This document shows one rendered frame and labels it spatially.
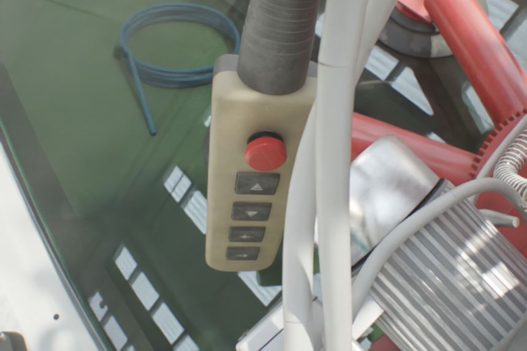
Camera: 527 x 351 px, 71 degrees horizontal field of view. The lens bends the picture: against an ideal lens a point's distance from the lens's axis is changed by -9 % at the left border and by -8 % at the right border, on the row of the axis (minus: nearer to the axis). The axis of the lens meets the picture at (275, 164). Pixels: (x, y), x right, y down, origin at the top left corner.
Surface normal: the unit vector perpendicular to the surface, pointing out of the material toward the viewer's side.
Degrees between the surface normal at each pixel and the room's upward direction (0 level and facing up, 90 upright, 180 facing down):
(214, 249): 90
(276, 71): 88
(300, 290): 36
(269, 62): 88
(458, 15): 51
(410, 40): 46
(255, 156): 90
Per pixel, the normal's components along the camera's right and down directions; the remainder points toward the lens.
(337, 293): 0.02, 0.41
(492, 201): -0.20, -0.37
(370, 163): 0.07, -0.38
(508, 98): -0.69, -0.13
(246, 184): 0.07, 0.79
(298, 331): -0.06, -0.05
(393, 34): -0.46, -0.10
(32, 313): 0.58, -0.76
